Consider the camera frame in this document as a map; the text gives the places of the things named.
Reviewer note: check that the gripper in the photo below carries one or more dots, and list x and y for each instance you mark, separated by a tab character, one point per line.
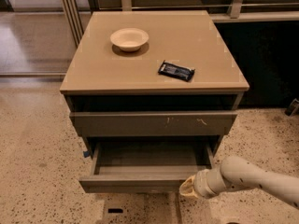
200	183

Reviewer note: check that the grey drawer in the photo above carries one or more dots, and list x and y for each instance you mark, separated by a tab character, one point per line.
145	167
142	124

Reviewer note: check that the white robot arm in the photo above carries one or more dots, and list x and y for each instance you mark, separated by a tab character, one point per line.
235	174

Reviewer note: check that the grey top drawer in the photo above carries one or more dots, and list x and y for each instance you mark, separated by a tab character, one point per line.
142	124

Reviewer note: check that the grey drawer cabinet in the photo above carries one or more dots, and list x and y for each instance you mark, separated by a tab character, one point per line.
103	78

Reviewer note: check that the blue tape piece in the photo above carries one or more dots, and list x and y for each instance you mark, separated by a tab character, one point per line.
86	154

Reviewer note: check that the black snack packet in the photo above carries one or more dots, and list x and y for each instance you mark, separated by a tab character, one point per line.
175	71

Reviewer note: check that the white ceramic bowl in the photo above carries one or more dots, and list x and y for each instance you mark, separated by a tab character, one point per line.
129	39

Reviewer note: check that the metal railing frame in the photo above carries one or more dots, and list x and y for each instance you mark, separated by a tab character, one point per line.
281	14

